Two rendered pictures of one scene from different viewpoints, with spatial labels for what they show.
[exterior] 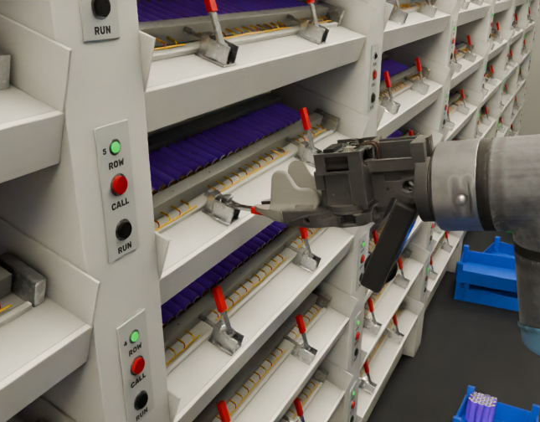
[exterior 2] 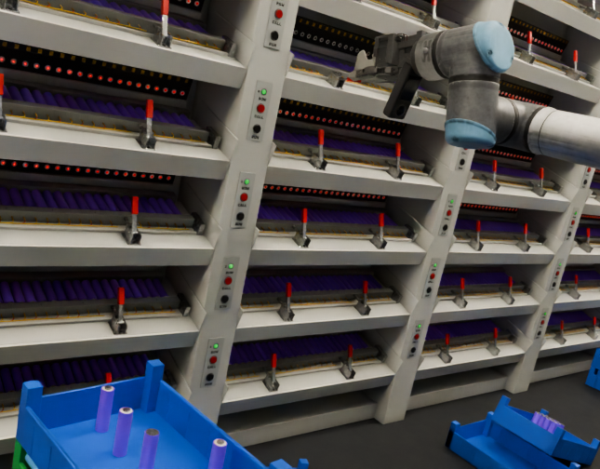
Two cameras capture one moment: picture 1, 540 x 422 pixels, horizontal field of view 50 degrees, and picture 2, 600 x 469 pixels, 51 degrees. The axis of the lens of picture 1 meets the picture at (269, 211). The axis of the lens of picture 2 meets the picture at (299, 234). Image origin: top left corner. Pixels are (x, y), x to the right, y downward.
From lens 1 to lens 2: 0.91 m
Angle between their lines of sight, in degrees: 23
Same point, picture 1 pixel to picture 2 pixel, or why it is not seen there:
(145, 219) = (286, 40)
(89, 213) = (261, 17)
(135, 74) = not seen: outside the picture
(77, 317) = (243, 64)
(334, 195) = (380, 60)
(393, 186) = (406, 56)
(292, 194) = (364, 62)
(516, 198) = (446, 46)
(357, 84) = not seen: hidden behind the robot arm
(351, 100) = not seen: hidden behind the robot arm
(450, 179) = (423, 42)
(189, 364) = (291, 160)
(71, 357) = (234, 77)
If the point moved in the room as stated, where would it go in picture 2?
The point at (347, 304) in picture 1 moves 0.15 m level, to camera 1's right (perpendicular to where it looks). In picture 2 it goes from (427, 240) to (479, 255)
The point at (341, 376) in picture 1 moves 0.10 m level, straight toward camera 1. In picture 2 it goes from (410, 301) to (396, 306)
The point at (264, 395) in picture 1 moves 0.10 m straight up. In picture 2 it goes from (338, 242) to (346, 204)
